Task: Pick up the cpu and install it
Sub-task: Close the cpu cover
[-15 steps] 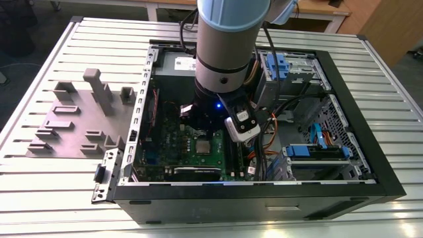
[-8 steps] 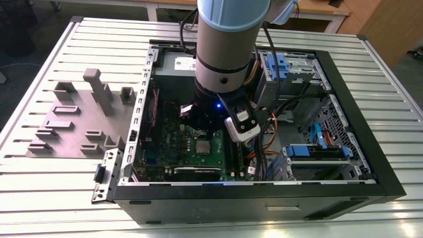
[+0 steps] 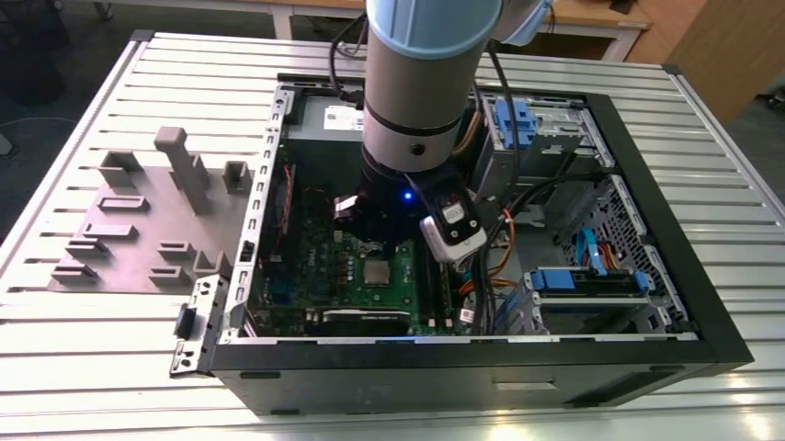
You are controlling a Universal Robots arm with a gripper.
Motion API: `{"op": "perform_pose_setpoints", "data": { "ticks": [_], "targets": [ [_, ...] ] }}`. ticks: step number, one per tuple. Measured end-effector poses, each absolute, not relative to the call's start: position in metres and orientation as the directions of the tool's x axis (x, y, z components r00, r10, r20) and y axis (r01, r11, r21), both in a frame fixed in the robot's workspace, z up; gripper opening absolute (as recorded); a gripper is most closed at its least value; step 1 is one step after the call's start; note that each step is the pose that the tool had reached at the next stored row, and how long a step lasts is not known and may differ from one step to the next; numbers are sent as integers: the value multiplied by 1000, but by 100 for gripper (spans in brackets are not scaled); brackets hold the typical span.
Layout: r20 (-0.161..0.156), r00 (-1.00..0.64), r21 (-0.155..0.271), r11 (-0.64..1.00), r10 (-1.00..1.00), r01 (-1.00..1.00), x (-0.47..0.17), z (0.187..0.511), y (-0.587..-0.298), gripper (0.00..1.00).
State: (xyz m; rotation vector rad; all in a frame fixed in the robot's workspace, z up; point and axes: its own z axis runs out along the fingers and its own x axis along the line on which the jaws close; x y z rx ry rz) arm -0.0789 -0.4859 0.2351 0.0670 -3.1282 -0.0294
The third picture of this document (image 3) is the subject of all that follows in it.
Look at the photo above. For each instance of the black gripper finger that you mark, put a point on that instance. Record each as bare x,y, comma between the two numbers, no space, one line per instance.
348,210

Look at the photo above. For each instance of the silver square CPU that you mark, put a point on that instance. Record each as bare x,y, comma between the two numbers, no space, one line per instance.
376,273

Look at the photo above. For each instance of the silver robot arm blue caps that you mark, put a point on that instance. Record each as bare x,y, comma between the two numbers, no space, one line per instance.
417,92

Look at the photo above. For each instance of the empty grey RAM slot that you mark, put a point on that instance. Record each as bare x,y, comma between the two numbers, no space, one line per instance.
433,294
420,289

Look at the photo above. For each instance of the green motherboard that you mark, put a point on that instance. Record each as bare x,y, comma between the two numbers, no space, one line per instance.
332,294

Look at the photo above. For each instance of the grey power supply box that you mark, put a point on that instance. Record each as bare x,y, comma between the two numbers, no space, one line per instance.
341,117

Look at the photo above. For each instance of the black graphics card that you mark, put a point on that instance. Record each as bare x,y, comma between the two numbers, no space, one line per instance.
362,321

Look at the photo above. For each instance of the blue plastic drive latch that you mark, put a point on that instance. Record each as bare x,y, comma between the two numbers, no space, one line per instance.
506,124

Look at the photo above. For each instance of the grey parts rack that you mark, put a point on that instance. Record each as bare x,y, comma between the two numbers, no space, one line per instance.
171,220

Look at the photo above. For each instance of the silver metal drive cage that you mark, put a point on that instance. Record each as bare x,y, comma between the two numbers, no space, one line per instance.
552,151

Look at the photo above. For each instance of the hard disk in blue carrier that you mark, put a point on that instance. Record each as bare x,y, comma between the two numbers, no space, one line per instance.
555,280

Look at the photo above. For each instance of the blue video port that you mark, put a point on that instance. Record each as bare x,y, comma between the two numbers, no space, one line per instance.
186,321

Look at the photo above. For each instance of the black open PC case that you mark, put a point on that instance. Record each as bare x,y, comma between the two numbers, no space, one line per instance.
429,381

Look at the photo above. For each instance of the grey perforated disk bay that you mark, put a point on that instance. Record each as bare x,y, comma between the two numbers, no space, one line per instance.
623,216

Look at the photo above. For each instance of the black chair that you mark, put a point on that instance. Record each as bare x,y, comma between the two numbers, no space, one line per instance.
31,69

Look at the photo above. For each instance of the brown wooden cabinet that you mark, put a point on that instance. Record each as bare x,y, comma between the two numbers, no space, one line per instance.
724,46

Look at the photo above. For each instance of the white wrist camera black face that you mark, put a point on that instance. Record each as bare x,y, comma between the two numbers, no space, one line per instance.
454,248

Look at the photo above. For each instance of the grey metal slot bracket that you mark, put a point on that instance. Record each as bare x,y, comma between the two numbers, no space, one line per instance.
206,321

